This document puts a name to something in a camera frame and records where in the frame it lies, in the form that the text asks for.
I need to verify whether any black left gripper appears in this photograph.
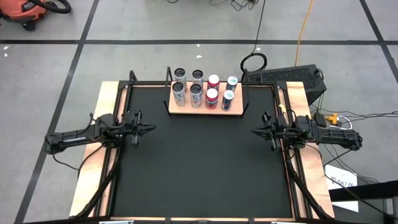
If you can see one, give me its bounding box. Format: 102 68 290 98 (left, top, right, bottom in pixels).
119 109 157 149

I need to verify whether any black computer tower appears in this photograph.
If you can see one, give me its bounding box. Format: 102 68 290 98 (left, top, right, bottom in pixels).
248 63 328 106

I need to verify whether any black power brick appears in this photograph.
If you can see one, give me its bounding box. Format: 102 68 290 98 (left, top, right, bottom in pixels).
313 112 328 128

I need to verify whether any black aluminium table frame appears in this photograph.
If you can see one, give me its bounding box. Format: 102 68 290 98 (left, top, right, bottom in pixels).
105 79 309 224

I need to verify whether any yellow cable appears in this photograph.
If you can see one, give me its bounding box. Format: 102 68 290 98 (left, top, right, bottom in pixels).
294 0 315 67

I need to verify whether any black vacuum hose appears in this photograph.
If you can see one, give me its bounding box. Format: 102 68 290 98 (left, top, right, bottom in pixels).
30 0 72 15

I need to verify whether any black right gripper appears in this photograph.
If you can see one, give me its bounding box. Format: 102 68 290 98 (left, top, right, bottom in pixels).
251 111 297 152

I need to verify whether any red Fanta can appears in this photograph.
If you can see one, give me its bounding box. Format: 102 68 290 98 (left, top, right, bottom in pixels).
207 74 221 91
205 88 220 110

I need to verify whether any black cable with coil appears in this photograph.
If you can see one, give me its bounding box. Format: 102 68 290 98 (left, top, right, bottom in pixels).
239 0 268 75

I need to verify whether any black table mat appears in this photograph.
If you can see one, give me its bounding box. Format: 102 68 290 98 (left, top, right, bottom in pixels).
111 84 294 218

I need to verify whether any white Celsius can black lid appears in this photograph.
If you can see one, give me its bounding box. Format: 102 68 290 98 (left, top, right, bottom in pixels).
172 82 187 108

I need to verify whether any white Celsius can orange print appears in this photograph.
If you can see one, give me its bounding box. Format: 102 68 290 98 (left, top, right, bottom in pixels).
174 67 188 91

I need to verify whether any orange shop vacuum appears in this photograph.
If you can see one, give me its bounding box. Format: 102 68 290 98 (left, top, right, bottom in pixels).
0 0 48 32

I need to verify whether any blue silver Red Bull can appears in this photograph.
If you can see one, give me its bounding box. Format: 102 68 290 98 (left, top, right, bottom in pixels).
221 89 236 112
225 75 239 93

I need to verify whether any black flat bar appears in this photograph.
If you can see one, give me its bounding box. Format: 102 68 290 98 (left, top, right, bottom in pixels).
328 179 398 202

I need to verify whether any yellow plug adapter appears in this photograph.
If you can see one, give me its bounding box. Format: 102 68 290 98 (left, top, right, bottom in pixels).
325 113 342 124

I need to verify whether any white paper label sheet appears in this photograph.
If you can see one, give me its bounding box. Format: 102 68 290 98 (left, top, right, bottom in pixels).
324 164 359 213

